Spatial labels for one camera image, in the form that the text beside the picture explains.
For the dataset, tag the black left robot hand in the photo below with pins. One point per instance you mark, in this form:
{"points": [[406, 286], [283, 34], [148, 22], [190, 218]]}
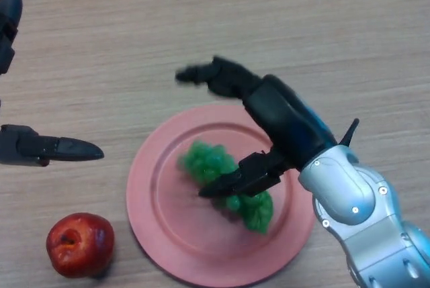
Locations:
{"points": [[33, 147]]}

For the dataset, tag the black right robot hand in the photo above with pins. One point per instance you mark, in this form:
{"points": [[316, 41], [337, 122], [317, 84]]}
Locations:
{"points": [[285, 117]]}

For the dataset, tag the green grapes bunch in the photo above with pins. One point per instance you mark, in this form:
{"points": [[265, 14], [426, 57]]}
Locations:
{"points": [[208, 164]]}

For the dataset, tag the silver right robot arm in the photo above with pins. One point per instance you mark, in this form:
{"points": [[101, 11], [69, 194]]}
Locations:
{"points": [[356, 194]]}

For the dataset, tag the pink round plate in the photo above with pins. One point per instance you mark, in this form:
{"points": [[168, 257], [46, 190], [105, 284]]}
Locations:
{"points": [[181, 234]]}

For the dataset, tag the red apple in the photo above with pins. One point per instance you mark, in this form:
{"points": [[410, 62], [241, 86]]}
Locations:
{"points": [[80, 246]]}

